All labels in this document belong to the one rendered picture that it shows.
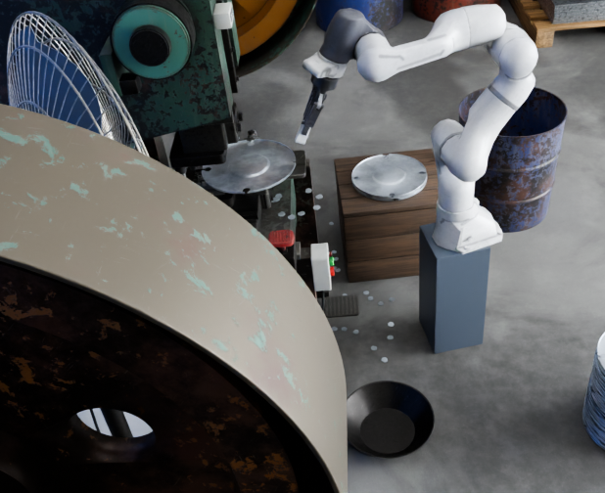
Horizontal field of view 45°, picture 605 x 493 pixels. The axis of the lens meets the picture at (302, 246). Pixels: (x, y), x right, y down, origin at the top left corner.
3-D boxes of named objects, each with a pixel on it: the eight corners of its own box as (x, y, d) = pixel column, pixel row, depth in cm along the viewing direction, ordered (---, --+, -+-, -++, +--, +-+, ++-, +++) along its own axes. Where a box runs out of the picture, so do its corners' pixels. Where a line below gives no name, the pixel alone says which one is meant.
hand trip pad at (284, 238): (297, 249, 207) (294, 228, 202) (296, 263, 202) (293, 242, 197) (271, 251, 207) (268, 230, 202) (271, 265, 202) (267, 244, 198)
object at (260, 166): (296, 137, 235) (296, 135, 234) (295, 190, 212) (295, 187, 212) (207, 145, 236) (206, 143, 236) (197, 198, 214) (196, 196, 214)
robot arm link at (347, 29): (382, 75, 202) (376, 59, 210) (401, 32, 194) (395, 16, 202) (320, 58, 197) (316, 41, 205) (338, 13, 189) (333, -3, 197)
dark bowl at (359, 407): (427, 391, 249) (428, 378, 245) (441, 468, 226) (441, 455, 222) (339, 396, 251) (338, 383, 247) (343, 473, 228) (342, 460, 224)
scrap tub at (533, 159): (539, 174, 338) (551, 79, 308) (564, 231, 306) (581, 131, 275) (447, 182, 341) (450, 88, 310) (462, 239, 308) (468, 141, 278)
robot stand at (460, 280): (465, 309, 277) (470, 215, 248) (483, 343, 263) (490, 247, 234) (418, 319, 275) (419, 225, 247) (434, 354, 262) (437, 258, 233)
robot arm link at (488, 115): (506, 98, 219) (535, 128, 205) (451, 161, 229) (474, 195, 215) (482, 81, 213) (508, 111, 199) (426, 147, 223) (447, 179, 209)
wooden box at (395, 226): (430, 215, 323) (431, 148, 301) (447, 272, 294) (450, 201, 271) (339, 225, 324) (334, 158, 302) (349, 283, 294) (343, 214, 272)
